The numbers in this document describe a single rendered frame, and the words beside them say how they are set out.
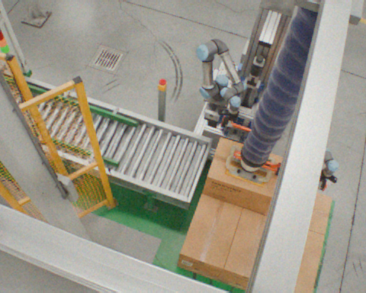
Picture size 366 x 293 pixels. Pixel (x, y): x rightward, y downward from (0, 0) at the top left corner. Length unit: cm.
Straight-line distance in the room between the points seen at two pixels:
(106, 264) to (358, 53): 552
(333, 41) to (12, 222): 113
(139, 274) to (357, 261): 390
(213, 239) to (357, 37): 383
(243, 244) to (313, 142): 255
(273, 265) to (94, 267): 44
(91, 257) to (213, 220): 289
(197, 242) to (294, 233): 258
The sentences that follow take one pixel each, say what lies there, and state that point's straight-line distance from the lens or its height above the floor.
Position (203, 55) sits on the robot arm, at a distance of 318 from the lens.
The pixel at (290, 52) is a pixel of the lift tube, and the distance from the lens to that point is 219.
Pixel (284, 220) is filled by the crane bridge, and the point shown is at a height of 305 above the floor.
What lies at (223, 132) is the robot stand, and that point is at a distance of 444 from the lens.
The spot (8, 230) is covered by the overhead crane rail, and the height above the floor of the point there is 321.
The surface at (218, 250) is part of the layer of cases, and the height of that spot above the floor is 54.
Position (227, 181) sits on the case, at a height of 95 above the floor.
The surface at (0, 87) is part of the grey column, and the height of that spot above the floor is 279.
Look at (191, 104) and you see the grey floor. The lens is 487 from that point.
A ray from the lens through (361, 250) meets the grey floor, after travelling 465.
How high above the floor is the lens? 403
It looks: 62 degrees down
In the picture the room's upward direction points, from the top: 8 degrees clockwise
